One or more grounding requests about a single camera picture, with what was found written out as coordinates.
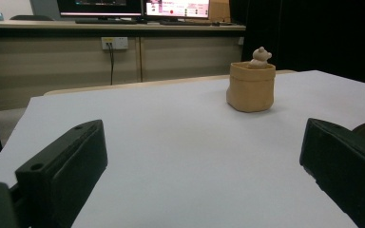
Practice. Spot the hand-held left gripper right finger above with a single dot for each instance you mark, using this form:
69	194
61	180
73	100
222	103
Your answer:
345	167

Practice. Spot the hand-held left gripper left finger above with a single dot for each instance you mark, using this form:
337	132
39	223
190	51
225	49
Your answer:
63	167

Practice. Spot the brown cylindrical cup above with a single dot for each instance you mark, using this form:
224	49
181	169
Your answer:
250	91

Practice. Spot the small beige bear figure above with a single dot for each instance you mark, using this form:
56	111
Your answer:
260	57

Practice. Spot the white table cover board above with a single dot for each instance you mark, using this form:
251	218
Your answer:
183	152

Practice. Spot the black keyboard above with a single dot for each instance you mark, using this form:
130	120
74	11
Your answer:
187	22
106	21

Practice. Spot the black office chair back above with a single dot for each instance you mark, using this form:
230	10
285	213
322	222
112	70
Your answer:
31	18

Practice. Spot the dark screen computer monitor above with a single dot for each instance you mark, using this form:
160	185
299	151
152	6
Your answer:
98	6

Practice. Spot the bright screen computer monitor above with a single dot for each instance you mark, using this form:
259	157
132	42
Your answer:
177	8

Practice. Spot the brown cardboard box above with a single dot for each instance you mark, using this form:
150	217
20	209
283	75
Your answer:
219	9

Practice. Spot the white wall socket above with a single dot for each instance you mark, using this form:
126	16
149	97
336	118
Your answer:
119	43

